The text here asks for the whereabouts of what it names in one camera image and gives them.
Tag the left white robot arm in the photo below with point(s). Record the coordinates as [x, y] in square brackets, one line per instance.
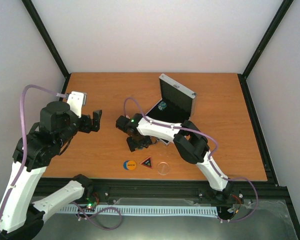
[21, 219]

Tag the clear round dealer button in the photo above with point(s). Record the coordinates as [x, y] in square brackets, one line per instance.
[163, 168]

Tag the aluminium poker case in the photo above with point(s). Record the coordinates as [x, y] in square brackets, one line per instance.
[180, 101]

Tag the white slotted cable duct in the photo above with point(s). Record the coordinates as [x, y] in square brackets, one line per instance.
[153, 211]

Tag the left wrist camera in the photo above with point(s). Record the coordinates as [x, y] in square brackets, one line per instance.
[76, 100]

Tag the black aluminium frame rail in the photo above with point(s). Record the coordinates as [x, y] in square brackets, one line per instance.
[199, 191]

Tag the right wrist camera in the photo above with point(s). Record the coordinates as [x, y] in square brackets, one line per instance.
[121, 123]

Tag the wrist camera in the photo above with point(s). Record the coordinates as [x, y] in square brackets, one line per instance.
[121, 123]
[76, 100]

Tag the orange blue round button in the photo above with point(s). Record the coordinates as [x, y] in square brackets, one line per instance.
[129, 165]

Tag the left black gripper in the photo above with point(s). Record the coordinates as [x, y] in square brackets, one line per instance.
[96, 126]

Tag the red black triangular button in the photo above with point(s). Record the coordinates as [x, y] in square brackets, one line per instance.
[147, 162]

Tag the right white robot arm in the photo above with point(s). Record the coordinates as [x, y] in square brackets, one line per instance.
[191, 144]

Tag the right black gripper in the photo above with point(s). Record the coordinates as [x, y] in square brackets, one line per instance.
[133, 146]

